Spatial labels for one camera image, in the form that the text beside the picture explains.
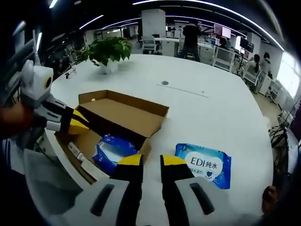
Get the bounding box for white table socket strip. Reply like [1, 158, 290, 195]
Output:
[157, 81, 210, 98]

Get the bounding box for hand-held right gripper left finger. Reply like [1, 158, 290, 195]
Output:
[50, 154, 144, 226]

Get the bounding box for white printed carton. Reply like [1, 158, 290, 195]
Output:
[67, 142, 87, 163]

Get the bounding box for brown cardboard shoe box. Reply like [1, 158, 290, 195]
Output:
[54, 89, 170, 186]

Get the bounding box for small black table object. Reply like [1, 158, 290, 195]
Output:
[65, 67, 78, 79]

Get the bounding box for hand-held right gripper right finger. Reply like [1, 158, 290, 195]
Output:
[159, 154, 259, 226]

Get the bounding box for green potted plant white pot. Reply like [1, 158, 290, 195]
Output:
[82, 36, 133, 75]

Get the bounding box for dark computer monitor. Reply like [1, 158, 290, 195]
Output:
[239, 36, 255, 54]

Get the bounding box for pink-lit computer monitor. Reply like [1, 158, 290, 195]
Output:
[214, 23, 232, 39]

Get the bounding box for blue wipes pack soft item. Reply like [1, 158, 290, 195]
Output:
[92, 133, 142, 176]
[174, 143, 232, 190]

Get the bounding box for bundle of black cables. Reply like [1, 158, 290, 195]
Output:
[268, 113, 295, 152]

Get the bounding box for person's dark blue clothing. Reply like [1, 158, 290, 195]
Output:
[0, 138, 31, 226]

